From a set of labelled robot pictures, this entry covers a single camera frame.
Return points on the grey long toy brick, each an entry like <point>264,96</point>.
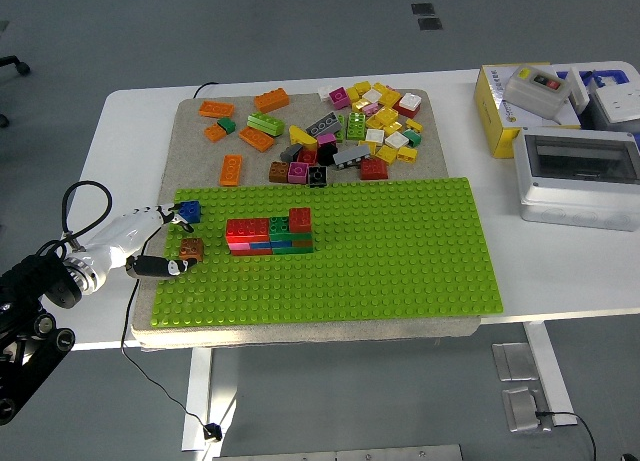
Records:
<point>352,156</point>

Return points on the orange long toy brick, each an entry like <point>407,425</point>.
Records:
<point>230,170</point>
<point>271,100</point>
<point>216,109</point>
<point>256,138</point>

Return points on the blue thin toy brick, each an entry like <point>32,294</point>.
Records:
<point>261,244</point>

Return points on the red thin toy brick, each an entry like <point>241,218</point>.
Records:
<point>260,251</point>

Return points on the grey-brown mat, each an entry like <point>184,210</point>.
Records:
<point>190,151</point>

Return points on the red long toy brick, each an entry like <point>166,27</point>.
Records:
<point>247,228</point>

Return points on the red square toy brick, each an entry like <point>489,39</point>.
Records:
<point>300,219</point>

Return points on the lime green studded brick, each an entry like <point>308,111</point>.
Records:
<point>356,126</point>

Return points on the green studded baseplate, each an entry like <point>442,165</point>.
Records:
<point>375,261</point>

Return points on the green square toy brick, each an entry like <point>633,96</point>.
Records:
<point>279,227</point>

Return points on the white square toy brick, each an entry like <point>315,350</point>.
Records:
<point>410,101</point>
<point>375,136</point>
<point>396,139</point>
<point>371,96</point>

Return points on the black chair base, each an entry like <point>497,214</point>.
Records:
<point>15,63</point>

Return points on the green narrow toy brick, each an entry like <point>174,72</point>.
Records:
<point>340,127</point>

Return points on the white wall socket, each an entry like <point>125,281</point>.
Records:
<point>620,103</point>

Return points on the pink thin toy brick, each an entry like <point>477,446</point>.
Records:
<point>239,248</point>

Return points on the grey small toy brick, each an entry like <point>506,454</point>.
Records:
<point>291,152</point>

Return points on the yellow cardboard box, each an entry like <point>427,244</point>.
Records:
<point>492,116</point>

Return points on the white table leg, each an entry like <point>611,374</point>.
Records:
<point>197,396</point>
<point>547,371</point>

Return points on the grey brick with holes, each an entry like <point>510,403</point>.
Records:
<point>324,125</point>

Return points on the lime green long brick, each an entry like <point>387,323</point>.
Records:
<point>265,123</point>

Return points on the orange short toy brick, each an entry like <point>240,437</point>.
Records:
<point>214,133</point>

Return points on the white small toy brick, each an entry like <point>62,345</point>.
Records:
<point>325,93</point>

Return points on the magenta square toy brick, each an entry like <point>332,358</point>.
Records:
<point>298,172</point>
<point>326,139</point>
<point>338,97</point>

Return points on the blue square toy brick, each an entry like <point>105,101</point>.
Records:
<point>191,211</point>

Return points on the black floor plate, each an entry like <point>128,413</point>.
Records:
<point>430,23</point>
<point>423,8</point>

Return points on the pink small toy brick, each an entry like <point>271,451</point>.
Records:
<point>370,108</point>

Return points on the white plastic piece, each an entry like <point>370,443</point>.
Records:
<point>577,88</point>

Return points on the black toy brick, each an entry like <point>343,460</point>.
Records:
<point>317,176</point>
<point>326,154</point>

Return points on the yellow sloped toy brick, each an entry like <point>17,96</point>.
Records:
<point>301,136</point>

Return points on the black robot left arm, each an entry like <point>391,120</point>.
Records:
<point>30,276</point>

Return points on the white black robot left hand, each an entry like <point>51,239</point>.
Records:
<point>115,241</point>

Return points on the long metal plate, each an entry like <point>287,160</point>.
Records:
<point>340,453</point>

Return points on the grey push-button switch box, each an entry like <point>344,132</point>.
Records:
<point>535,93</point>

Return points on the brown thin toy brick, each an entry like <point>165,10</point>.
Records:
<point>302,242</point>

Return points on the brown square toy brick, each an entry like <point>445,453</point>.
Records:
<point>191,248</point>
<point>279,172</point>

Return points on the white distribution box clear cover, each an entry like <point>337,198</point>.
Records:
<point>575,191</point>

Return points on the blue plastic bin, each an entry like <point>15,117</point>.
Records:
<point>607,76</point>

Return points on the green long toy brick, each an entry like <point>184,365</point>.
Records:
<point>292,249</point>

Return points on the dark green small brick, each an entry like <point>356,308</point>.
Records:
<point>413,137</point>
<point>227,125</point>

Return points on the metal floor plate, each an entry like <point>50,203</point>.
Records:
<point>522,410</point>
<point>515,361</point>

